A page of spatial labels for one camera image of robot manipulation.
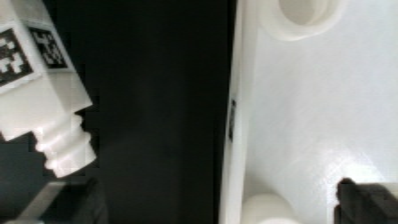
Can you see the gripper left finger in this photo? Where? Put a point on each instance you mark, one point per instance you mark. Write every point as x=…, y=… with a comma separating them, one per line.
x=67, y=204

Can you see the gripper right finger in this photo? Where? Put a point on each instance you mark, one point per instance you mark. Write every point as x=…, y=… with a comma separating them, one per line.
x=366, y=204

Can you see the white table leg front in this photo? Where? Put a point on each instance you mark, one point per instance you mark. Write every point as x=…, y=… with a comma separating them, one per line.
x=42, y=95

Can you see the white square tabletop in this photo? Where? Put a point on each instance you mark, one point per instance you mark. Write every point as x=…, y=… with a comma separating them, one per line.
x=310, y=130

